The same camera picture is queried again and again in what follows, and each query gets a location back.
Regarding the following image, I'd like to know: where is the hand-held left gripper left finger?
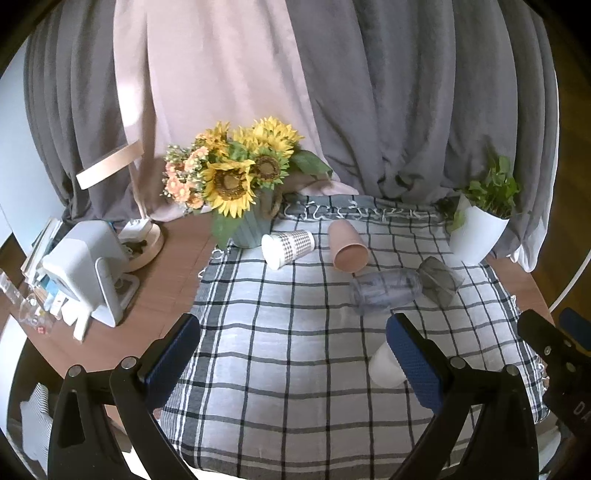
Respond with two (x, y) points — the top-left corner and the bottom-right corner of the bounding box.
(47, 313), (201, 480)

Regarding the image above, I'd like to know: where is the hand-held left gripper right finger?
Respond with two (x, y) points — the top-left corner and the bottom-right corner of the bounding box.
(386, 312), (540, 480)

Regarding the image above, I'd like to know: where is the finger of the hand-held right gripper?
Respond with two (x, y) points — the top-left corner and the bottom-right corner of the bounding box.
(516, 308), (591, 367)
(558, 308), (591, 344)

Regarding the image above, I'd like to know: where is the plain white cup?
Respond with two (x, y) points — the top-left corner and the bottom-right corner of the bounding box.
(368, 342), (408, 388)

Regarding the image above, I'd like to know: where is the clear plastic cup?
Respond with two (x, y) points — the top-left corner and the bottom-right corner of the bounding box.
(348, 270), (424, 316)

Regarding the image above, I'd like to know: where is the grey translucent cup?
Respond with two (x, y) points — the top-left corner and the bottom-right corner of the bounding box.
(418, 257), (465, 305)

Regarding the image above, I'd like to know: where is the pink cup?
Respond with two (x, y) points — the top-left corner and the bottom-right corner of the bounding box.
(329, 219), (369, 271)

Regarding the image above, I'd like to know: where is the white dotted paper cup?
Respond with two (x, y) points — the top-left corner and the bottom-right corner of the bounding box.
(261, 229), (316, 271)

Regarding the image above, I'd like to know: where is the green plant in white pot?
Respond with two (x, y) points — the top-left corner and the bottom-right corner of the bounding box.
(445, 154), (525, 267)

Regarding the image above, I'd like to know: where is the black white checked tablecloth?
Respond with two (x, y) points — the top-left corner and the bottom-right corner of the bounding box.
(159, 194), (550, 472)

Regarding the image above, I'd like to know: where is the white desktop device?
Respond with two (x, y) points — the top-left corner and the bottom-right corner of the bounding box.
(42, 220), (140, 342)

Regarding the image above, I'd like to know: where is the white charger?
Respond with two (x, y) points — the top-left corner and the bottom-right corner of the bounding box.
(121, 218), (153, 241)

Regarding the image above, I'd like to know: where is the striped star cushion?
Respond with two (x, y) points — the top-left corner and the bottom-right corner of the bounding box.
(18, 383), (54, 462)

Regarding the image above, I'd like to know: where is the teal ribbed vase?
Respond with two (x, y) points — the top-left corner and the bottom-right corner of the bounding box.
(228, 189), (279, 249)

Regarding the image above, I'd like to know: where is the clear plastic bag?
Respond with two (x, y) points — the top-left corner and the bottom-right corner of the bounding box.
(0, 271), (61, 339)

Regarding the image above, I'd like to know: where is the stack of books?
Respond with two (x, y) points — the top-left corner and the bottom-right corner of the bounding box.
(21, 217), (63, 298)

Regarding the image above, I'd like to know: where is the sunflower bouquet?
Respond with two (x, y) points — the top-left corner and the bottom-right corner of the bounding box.
(161, 116), (334, 250)

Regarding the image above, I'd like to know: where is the white desk lamp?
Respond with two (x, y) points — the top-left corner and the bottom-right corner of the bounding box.
(76, 141), (165, 273)

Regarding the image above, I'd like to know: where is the grey curtain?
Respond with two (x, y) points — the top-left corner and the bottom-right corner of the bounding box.
(23, 0), (156, 223)
(286, 0), (560, 274)

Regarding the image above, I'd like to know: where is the pink curtain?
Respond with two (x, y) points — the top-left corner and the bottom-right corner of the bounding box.
(113, 0), (361, 223)

